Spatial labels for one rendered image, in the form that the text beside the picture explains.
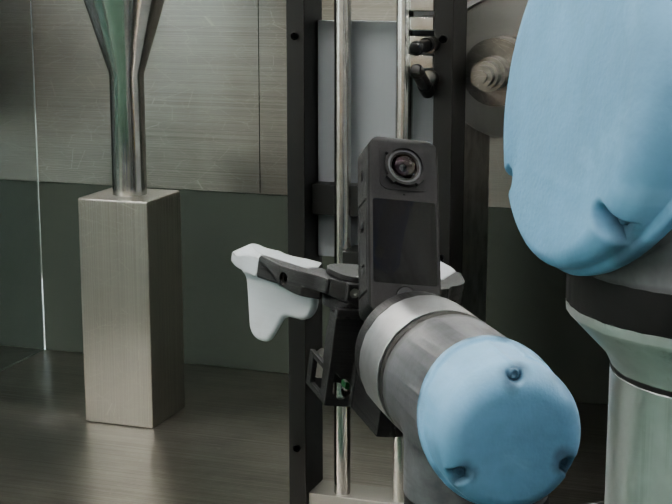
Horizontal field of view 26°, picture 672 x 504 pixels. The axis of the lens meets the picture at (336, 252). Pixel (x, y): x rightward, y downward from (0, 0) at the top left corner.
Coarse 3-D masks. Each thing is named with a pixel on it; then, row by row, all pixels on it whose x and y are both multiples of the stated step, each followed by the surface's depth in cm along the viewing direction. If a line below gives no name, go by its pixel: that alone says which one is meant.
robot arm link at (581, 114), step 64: (576, 0) 44; (640, 0) 40; (512, 64) 48; (576, 64) 44; (640, 64) 40; (512, 128) 48; (576, 128) 43; (640, 128) 40; (512, 192) 48; (576, 192) 43; (640, 192) 40; (576, 256) 43; (640, 256) 43; (576, 320) 46; (640, 320) 43; (640, 384) 46; (640, 448) 46
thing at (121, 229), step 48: (96, 0) 162; (144, 0) 162; (144, 48) 166; (144, 96) 168; (144, 144) 169; (96, 192) 171; (144, 192) 170; (96, 240) 168; (144, 240) 166; (96, 288) 169; (144, 288) 167; (96, 336) 170; (144, 336) 168; (96, 384) 172; (144, 384) 170
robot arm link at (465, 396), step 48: (432, 336) 75; (480, 336) 73; (384, 384) 78; (432, 384) 71; (480, 384) 69; (528, 384) 69; (432, 432) 70; (480, 432) 69; (528, 432) 69; (576, 432) 70; (432, 480) 72; (480, 480) 69; (528, 480) 70
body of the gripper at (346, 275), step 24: (336, 264) 93; (336, 288) 89; (336, 312) 89; (336, 336) 89; (360, 336) 84; (312, 360) 93; (336, 360) 89; (312, 384) 93; (360, 384) 89; (360, 408) 88; (384, 432) 85
